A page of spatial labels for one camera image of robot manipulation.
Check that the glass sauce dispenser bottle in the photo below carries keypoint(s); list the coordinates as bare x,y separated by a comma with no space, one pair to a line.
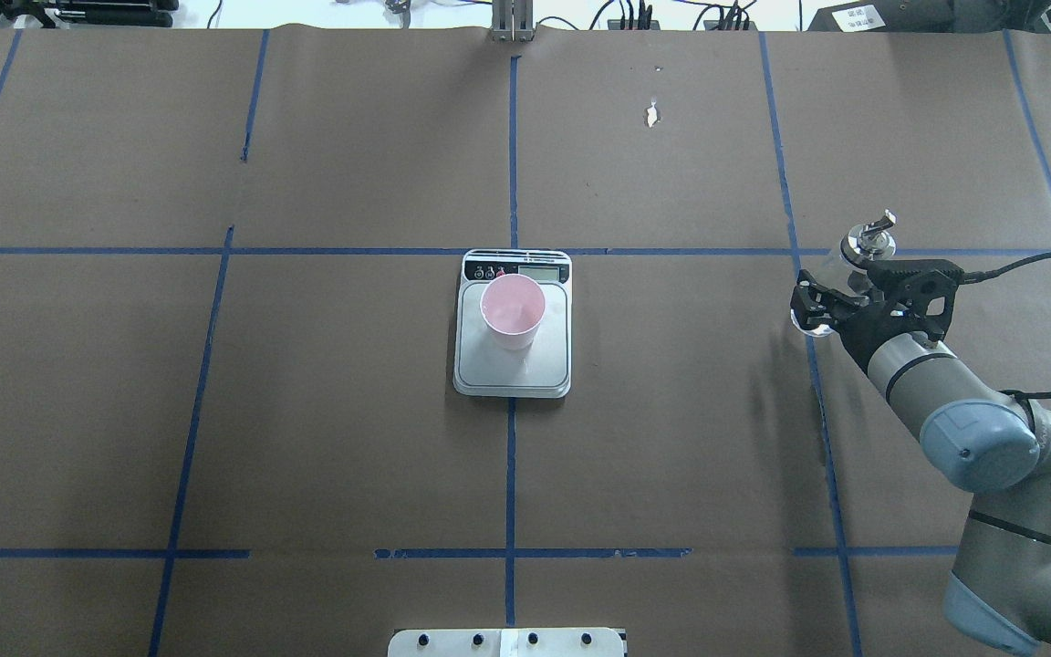
863,251

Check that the aluminium frame post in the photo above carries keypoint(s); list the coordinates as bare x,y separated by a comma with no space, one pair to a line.
512,21

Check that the digital kitchen scale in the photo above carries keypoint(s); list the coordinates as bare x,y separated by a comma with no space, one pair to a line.
483,368

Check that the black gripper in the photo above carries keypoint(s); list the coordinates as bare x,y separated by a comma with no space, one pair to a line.
865,334

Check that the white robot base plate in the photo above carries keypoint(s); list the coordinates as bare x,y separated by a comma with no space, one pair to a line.
544,641

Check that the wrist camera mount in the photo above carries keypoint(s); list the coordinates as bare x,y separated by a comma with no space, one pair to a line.
921,293

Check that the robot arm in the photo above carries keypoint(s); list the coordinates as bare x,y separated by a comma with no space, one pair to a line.
996,446

